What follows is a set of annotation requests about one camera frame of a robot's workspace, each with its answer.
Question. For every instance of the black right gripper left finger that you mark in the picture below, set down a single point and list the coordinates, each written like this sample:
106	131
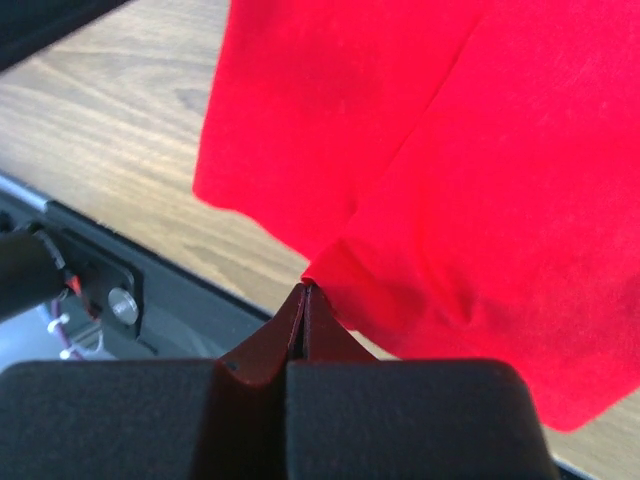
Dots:
157	419

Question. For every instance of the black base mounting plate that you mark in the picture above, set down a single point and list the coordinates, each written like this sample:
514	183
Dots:
123	297

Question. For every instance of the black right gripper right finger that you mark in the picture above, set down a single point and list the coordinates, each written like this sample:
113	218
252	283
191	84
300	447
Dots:
351	416

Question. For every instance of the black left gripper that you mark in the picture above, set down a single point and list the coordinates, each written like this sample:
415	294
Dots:
29	26

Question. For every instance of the red t shirt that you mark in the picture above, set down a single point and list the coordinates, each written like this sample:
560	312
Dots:
463	176

